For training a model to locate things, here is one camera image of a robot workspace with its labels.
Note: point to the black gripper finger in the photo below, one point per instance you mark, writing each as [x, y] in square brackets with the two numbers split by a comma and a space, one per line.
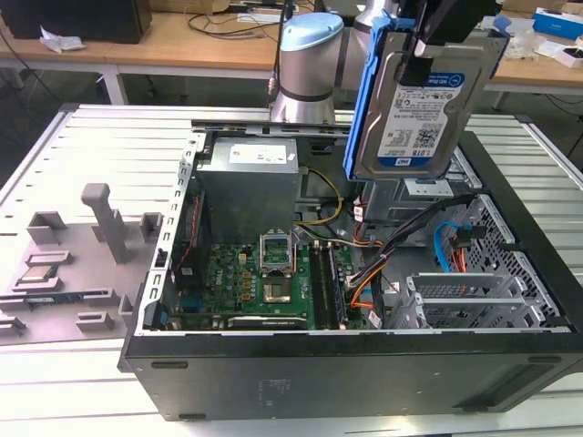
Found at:
[415, 68]

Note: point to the hard disk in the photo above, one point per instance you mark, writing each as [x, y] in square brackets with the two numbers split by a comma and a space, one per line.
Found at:
[410, 123]

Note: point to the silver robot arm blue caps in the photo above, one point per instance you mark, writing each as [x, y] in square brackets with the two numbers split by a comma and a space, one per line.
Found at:
[303, 68]

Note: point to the silver disk bay cage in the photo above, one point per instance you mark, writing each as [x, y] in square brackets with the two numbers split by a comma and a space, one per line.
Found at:
[396, 200]

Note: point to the grey flat box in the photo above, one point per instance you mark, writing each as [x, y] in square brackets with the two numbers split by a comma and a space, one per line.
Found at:
[514, 26]

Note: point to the clear plastic bag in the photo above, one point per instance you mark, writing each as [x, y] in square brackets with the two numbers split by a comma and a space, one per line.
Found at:
[528, 45]

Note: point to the blue cardboard box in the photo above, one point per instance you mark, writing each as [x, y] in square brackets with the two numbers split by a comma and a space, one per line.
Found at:
[560, 20]

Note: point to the white small box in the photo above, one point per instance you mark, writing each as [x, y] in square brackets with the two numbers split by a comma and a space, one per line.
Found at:
[569, 55]

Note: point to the grey power supply unit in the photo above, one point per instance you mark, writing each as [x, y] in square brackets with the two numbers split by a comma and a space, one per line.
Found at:
[250, 191]

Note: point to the wooden desk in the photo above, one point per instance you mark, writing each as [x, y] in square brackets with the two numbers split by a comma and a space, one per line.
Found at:
[205, 50]

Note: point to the brown cardboard box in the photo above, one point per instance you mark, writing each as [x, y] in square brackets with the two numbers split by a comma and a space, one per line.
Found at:
[196, 5]

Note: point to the silver perforated drive cage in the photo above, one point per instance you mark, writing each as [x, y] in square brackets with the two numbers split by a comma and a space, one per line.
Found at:
[460, 296]

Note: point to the RAM stick in slot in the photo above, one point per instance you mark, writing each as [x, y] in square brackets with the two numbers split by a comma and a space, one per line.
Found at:
[336, 291]

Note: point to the black RAM slot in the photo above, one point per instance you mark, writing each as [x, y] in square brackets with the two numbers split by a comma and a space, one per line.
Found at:
[318, 287]

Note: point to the CPU socket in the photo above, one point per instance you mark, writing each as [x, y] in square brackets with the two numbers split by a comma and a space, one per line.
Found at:
[277, 293]

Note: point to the black case fan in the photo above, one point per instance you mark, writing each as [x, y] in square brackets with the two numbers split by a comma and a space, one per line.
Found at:
[193, 236]

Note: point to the green motherboard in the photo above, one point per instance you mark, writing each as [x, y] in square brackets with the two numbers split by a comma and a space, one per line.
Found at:
[232, 282]

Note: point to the black graphics card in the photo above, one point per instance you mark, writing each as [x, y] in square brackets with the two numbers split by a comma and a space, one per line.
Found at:
[268, 322]

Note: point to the black PC case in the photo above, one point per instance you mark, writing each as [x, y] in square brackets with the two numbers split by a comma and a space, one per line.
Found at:
[319, 378]

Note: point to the large black box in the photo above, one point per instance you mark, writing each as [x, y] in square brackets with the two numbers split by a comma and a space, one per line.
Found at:
[91, 18]

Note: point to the crumpled white paper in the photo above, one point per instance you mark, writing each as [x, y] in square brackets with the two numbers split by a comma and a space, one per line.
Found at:
[61, 41]

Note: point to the grey parts rack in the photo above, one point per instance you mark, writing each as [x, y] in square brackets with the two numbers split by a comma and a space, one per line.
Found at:
[91, 282]

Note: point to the silver CPU chip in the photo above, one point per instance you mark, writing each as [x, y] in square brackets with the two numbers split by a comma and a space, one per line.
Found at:
[38, 272]

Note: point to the green RAM stick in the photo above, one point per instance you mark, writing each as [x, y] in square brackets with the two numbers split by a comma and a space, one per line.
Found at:
[45, 300]

